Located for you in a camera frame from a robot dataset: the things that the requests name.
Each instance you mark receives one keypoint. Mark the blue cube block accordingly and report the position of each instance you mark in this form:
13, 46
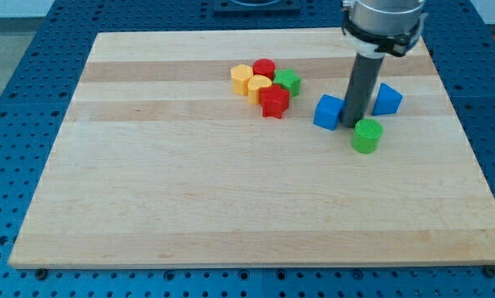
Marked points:
327, 112

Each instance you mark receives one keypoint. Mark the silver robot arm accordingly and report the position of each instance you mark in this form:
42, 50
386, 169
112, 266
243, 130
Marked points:
376, 28

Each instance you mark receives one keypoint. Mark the red star block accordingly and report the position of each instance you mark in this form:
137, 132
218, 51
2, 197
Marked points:
274, 101

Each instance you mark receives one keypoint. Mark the green star block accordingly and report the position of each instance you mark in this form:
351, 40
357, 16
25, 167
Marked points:
288, 79

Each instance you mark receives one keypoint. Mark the yellow heart block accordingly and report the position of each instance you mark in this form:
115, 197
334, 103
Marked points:
254, 86

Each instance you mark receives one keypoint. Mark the yellow hexagon block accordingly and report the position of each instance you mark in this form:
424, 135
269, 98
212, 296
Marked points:
240, 76

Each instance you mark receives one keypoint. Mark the red cylinder block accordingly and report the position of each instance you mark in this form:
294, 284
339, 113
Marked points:
264, 67

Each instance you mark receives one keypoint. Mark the light wooden board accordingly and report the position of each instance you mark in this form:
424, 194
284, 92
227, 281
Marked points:
159, 164

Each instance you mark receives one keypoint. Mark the green cylinder block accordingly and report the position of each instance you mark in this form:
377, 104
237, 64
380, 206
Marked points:
366, 136

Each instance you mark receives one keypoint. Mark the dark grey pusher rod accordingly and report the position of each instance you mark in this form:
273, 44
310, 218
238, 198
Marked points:
360, 86

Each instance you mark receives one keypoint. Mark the blue triangular prism block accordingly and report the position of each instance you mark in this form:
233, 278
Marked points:
387, 102

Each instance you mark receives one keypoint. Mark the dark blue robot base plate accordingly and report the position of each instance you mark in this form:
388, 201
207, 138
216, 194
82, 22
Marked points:
227, 7

